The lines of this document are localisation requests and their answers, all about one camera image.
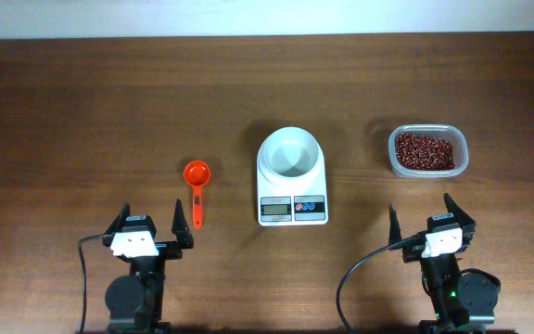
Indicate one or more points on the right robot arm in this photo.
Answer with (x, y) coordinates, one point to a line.
(463, 299)

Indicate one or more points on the white bowl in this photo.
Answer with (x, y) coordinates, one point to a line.
(290, 153)

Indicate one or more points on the red beans in container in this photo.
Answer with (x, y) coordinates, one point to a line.
(424, 153)

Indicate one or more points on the clear plastic container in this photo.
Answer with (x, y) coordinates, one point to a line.
(447, 132)

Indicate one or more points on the white digital kitchen scale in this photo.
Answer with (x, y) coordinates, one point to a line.
(297, 202)

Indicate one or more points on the orange measuring scoop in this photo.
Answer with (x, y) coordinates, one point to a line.
(197, 174)

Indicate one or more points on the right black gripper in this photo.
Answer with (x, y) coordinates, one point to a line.
(463, 221)

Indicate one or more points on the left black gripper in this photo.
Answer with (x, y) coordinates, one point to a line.
(184, 237)

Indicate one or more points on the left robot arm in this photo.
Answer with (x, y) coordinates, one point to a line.
(135, 300)

